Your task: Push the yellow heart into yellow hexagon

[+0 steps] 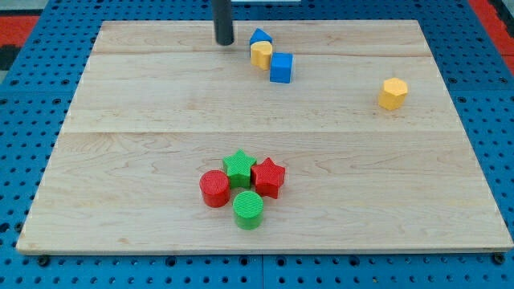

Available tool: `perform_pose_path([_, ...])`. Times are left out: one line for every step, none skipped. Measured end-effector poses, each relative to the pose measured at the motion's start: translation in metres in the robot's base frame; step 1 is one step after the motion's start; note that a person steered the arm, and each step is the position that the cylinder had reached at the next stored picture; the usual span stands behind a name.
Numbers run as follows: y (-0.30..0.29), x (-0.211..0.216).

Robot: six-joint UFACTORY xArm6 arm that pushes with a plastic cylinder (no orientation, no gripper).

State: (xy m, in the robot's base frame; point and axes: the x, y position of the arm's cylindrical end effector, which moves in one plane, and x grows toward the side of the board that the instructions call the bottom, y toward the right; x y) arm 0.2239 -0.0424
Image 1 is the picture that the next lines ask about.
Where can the yellow heart block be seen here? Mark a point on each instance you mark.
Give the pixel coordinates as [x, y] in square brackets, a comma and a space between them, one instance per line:
[261, 53]

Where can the yellow hexagon block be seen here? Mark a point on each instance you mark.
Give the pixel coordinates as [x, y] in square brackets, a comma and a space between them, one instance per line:
[392, 94]

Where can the green star block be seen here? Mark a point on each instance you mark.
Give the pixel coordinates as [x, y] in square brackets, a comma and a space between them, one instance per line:
[238, 169]

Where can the red star block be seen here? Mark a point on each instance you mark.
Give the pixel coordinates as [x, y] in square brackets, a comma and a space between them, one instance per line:
[267, 178]

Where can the red cylinder block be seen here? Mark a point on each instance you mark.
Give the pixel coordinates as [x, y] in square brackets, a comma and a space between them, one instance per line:
[215, 188]

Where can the green cylinder block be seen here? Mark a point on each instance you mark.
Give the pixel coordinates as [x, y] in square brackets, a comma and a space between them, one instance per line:
[248, 210]

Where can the blue cube block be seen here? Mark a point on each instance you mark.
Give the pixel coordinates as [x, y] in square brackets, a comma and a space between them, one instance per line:
[281, 67]

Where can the light wooden board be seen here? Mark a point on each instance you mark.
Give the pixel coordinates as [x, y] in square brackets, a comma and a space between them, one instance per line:
[160, 103]

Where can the blue pentagon block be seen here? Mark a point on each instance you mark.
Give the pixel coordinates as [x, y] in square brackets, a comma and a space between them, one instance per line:
[260, 35]

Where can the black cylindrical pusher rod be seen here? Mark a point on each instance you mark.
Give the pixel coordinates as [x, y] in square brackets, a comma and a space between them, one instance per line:
[223, 22]

